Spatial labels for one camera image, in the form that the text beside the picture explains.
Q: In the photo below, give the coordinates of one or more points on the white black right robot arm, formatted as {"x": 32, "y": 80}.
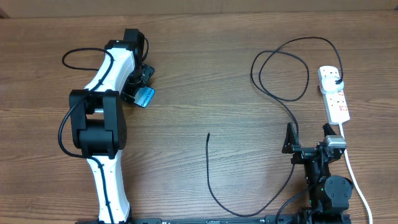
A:
{"x": 328, "y": 194}

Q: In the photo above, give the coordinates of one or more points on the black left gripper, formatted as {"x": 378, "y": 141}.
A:
{"x": 147, "y": 70}

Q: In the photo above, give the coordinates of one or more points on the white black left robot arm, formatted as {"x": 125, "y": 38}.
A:
{"x": 98, "y": 123}

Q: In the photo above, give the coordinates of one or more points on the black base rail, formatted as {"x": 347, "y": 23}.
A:
{"x": 268, "y": 219}

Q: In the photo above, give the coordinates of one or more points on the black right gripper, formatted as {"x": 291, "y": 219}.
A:
{"x": 290, "y": 146}

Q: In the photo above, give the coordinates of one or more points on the white charger plug adapter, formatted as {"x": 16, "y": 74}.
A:
{"x": 330, "y": 85}

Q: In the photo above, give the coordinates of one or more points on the Samsung Galaxy smartphone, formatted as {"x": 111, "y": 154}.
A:
{"x": 144, "y": 96}

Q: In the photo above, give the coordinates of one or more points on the white power strip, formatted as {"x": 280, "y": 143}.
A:
{"x": 335, "y": 103}

